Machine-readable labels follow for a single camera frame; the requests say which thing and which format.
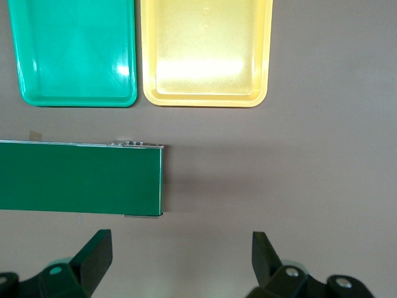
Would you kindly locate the green conveyor belt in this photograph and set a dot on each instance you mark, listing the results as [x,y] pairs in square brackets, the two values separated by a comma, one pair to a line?
[77,180]

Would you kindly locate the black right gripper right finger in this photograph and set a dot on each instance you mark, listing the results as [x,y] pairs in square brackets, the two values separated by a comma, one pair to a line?
[266,264]

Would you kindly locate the yellow plastic tray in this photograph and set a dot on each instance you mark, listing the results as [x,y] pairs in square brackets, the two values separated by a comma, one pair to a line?
[204,46]

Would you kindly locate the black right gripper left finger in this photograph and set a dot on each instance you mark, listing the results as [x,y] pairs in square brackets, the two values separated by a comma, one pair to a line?
[93,264]

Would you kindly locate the green plastic tray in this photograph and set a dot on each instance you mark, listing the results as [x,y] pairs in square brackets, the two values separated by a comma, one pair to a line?
[74,49]

